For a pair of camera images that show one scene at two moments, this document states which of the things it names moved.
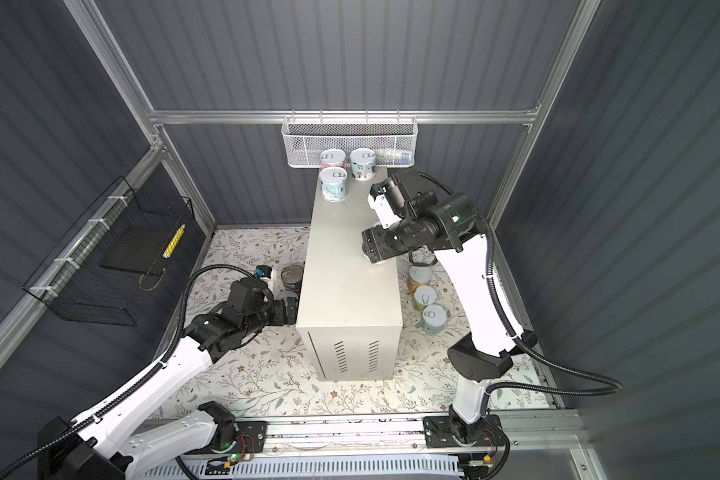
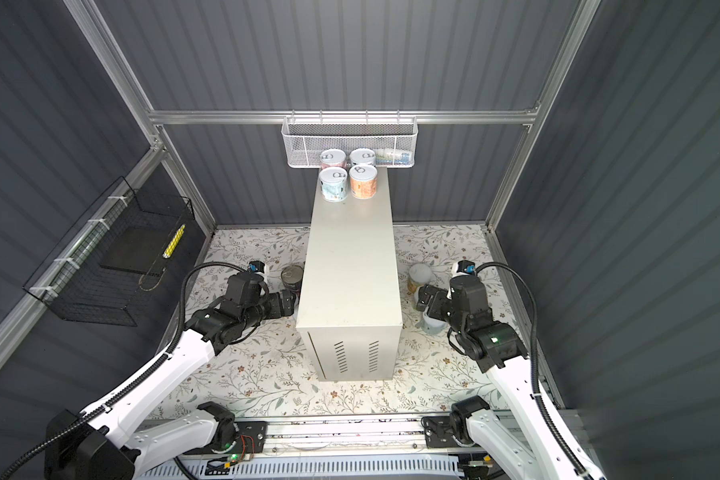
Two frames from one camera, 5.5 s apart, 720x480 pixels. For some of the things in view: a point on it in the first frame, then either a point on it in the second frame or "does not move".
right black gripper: x=372 y=244 -> x=434 y=308
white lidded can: x=434 y=318 does not move
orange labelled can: x=379 y=262 -> x=363 y=181
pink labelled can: x=333 y=157 does not move
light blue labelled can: x=333 y=180 does not move
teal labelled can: x=363 y=163 does not move
